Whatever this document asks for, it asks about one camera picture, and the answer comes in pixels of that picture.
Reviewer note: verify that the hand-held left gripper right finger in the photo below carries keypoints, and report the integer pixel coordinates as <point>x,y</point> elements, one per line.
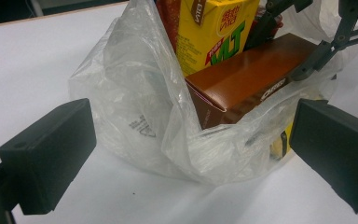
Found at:
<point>338,149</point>

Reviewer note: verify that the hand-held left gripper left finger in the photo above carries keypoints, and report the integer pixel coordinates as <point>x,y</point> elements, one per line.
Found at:
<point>49,155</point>

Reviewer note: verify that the brown biscuit box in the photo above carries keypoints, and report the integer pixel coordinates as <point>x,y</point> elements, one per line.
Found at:
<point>245,77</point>

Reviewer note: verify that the yellow drink carton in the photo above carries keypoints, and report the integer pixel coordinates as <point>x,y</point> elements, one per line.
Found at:
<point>205,34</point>

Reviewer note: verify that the translucent plastic shopping bag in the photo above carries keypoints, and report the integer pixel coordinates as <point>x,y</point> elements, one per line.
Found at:
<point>130,93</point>

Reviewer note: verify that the white table cover sheet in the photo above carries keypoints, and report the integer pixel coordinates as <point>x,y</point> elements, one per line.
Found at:
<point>37,68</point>

